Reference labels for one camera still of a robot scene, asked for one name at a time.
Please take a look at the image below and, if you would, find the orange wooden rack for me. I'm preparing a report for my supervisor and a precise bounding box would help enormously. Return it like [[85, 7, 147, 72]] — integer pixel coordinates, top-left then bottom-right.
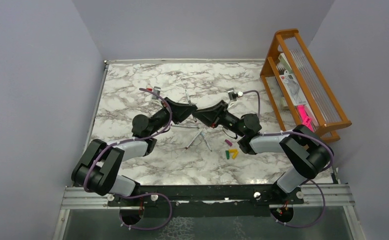
[[259, 28, 352, 143]]

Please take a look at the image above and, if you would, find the magenta pen cap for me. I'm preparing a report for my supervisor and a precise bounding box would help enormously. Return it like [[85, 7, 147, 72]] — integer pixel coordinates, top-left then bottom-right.
[[224, 139, 233, 147]]

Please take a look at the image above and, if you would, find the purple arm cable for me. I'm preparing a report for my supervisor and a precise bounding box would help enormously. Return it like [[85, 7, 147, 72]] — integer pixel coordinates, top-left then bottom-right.
[[237, 90, 335, 229], [82, 87, 174, 232]]

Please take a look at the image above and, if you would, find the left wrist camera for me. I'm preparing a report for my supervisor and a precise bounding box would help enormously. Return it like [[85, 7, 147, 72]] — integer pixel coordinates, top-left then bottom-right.
[[151, 86, 161, 101]]

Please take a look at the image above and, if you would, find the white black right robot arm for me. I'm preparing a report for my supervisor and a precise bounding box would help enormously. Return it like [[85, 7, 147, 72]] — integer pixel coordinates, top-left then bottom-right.
[[193, 101, 334, 204]]

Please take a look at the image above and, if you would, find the aluminium frame rail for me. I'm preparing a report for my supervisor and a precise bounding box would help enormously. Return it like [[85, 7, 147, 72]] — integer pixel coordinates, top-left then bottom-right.
[[60, 184, 356, 210]]

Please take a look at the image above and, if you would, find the white marker pen green end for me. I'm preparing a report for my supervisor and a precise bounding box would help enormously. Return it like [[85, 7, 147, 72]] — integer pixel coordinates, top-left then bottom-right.
[[200, 130, 213, 152]]

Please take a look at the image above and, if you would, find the white marker pen green cap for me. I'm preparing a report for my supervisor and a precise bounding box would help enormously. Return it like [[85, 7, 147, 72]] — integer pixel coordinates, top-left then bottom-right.
[[185, 90, 193, 106]]

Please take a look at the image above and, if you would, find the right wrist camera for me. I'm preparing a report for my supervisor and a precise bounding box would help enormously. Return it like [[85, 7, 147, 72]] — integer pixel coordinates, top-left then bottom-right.
[[227, 88, 239, 101]]

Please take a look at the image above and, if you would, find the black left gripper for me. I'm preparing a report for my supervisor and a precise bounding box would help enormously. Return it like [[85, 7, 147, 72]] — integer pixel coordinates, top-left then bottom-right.
[[147, 96, 197, 136]]

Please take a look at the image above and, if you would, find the pink packaged item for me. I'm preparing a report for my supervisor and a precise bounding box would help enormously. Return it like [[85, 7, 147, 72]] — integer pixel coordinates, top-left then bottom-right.
[[296, 105, 314, 131]]

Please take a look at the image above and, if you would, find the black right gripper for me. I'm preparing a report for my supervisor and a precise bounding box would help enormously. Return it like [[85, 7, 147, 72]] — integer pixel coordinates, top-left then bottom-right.
[[192, 100, 246, 137]]

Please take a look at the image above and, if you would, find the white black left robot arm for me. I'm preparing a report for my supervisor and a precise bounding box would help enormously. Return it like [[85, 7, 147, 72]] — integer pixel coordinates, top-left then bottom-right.
[[71, 97, 197, 206]]

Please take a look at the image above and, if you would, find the white marker pen magenta end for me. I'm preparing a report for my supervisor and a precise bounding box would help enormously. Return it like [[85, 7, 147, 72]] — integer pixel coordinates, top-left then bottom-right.
[[170, 124, 200, 129]]

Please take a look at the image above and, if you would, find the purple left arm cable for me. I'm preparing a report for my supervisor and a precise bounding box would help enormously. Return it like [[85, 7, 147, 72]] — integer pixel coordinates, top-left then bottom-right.
[[82, 87, 174, 232]]

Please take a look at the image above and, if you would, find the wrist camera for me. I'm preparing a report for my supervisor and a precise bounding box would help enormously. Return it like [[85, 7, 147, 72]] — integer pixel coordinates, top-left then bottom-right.
[[151, 86, 161, 101], [227, 88, 239, 101]]

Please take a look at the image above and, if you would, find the black mounting rail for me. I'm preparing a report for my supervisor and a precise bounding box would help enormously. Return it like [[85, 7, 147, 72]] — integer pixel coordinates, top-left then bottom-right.
[[107, 184, 304, 218]]

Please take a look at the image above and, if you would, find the white packaged item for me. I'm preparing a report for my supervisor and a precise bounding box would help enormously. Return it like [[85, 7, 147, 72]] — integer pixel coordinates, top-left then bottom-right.
[[276, 53, 308, 106]]

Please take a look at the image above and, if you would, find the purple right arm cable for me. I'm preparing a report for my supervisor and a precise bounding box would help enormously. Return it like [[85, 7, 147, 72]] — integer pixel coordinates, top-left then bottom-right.
[[237, 90, 335, 229]]

